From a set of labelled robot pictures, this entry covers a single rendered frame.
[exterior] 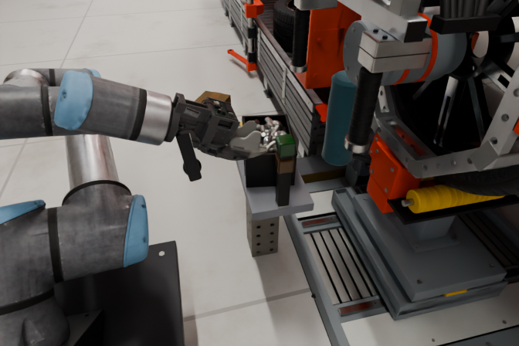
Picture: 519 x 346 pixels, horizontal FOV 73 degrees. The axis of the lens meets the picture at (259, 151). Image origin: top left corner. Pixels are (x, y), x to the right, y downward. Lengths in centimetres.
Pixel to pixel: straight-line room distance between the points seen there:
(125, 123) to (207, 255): 91
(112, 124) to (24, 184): 144
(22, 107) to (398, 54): 60
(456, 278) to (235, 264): 72
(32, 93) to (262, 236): 89
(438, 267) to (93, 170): 99
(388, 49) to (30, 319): 75
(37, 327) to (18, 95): 41
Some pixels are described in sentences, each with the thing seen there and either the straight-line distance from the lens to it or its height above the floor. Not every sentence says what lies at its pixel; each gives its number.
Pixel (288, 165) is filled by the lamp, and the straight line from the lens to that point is 84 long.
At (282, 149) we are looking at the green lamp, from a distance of 80.
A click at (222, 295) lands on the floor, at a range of 132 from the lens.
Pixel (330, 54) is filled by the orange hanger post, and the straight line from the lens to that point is 131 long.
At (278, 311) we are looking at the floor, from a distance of 128.
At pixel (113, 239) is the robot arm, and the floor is 56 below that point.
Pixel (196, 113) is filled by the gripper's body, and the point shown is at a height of 81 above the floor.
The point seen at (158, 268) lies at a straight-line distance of 104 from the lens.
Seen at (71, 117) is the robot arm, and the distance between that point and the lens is 59.
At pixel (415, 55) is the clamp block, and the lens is 59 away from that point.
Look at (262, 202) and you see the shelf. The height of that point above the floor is 45.
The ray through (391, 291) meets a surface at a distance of 119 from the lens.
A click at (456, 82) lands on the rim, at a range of 93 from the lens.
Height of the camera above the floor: 112
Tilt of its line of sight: 37 degrees down
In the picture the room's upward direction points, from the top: straight up
